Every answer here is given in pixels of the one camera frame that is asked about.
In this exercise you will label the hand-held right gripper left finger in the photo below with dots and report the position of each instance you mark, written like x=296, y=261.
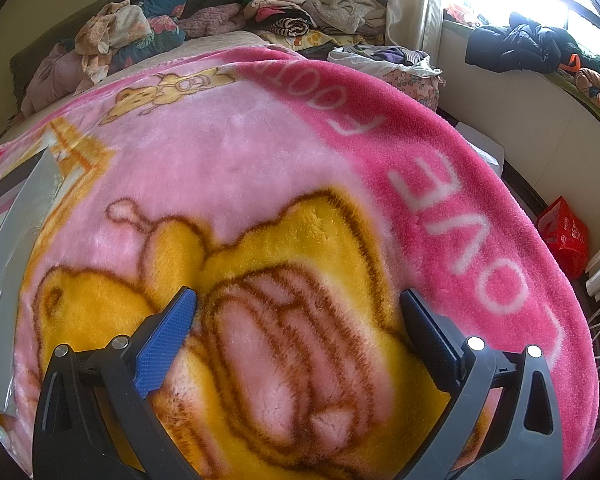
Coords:
x=165, y=340

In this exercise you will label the small orange cloth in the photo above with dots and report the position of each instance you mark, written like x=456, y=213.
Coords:
x=462, y=15

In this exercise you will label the mauve knitted blanket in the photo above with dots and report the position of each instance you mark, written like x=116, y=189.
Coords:
x=210, y=17

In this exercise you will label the dark blue floral duvet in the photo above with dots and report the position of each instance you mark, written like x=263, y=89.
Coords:
x=165, y=0

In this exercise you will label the pink printed fleece blanket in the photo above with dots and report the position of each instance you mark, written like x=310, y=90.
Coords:
x=280, y=160

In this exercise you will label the beige floral cloth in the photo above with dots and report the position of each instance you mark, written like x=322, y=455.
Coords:
x=115, y=30

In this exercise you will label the orange patterned garment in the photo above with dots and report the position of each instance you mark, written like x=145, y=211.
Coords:
x=597, y=90

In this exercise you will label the floral bag of clothes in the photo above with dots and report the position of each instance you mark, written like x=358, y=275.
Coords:
x=395, y=67

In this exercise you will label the dark puffer jacket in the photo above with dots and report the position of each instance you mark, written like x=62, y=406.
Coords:
x=520, y=45

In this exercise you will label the shallow grey cardboard box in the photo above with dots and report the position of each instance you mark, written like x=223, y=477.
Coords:
x=15, y=270

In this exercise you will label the red bag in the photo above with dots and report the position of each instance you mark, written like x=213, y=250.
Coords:
x=562, y=237

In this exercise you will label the pale pink quilt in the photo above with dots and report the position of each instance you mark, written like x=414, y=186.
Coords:
x=50, y=80

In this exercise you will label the pile of clothes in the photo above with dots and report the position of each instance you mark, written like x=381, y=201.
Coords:
x=320, y=5

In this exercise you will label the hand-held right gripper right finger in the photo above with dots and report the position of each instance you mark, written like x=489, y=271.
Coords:
x=425, y=327

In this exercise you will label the white box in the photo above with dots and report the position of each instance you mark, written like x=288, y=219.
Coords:
x=480, y=142

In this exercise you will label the bed with beige sheet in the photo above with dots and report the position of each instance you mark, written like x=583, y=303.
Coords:
x=205, y=45

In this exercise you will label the cream curtain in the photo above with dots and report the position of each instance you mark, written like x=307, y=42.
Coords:
x=410, y=5

